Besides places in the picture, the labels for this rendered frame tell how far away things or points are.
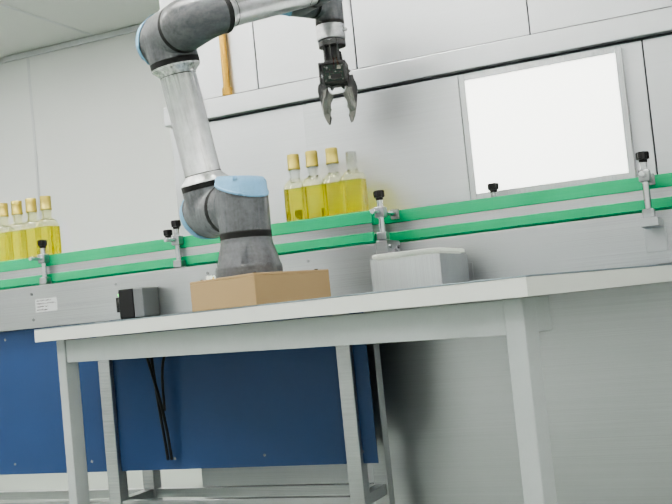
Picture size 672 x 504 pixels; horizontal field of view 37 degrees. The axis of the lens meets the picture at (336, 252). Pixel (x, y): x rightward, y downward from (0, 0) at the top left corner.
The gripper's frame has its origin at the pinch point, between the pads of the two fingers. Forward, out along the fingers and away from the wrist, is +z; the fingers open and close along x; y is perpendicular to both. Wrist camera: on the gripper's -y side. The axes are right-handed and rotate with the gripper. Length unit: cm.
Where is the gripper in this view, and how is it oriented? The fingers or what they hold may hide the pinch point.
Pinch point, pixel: (340, 119)
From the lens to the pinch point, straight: 265.8
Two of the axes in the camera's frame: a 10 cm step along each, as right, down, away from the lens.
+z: 1.0, 9.9, -0.6
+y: -1.5, -0.4, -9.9
